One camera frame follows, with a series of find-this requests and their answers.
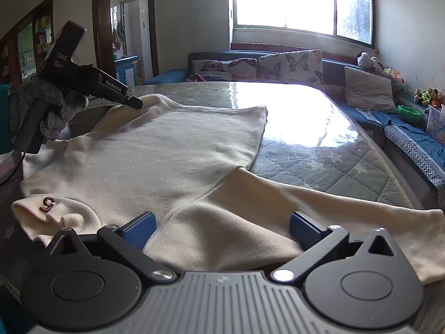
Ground white panda plush toy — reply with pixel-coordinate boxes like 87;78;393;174
357;51;384;73

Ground grey knit gloved hand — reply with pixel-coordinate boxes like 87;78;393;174
8;79;88;140

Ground colourful plush toys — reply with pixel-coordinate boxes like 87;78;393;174
414;87;444;110

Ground butterfly print cushion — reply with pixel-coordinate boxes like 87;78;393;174
258;49;325;92
190;58;258;82

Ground blue sofa bench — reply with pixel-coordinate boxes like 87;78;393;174
142;51;444;209

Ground blue white cabinet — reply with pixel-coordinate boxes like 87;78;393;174
115;55;138;87

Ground window with dark frame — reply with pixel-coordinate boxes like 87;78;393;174
233;0;375;47

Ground clear plastic storage box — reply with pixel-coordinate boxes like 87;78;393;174
426;106;445;146

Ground cream white sweater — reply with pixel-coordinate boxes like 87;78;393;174
12;94;444;284

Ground butterfly print cushion left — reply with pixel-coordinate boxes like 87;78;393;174
190;58;258;82

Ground butterfly print cushion right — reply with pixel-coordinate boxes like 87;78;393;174
258;49;325;92

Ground green plastic bowl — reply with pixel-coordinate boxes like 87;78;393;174
397;105;422;124

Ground grey plain cushion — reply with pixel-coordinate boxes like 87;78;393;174
344;67;397;113

